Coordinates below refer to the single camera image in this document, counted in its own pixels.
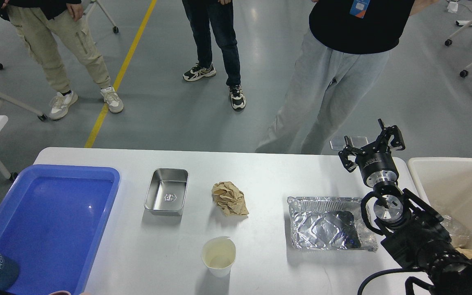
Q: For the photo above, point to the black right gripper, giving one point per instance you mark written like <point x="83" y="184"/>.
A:
<point x="375" y="161"/>

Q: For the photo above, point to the stainless steel rectangular container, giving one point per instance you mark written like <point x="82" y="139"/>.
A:
<point x="166" y="192"/>

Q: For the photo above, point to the pink plastic mug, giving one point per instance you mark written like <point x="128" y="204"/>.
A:
<point x="60" y="292"/>

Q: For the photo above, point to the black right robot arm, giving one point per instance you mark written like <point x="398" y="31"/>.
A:
<point x="413" y="234"/>

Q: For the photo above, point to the aluminium foil tray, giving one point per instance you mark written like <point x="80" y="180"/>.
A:
<point x="329" y="223"/>

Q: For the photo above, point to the white plastic bin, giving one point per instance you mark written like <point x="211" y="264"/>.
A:
<point x="447" y="183"/>

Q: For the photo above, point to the person in grey trousers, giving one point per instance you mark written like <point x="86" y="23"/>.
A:
<point x="343" y="54"/>

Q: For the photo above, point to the crumpled clear plastic in bin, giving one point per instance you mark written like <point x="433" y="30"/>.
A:
<point x="460" y="234"/>

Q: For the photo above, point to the crumpled brown paper ball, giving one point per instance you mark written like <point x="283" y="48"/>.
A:
<point x="229" y="198"/>

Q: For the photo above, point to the white paper cup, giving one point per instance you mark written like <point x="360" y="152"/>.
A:
<point x="218" y="255"/>

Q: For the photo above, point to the person in blue jeans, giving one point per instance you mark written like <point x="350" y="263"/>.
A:
<point x="207" y="17"/>

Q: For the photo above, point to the blue plastic tray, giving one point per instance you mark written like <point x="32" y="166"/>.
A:
<point x="51" y="223"/>

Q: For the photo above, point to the person in khaki trousers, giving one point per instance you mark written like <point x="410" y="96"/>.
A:
<point x="37" y="23"/>

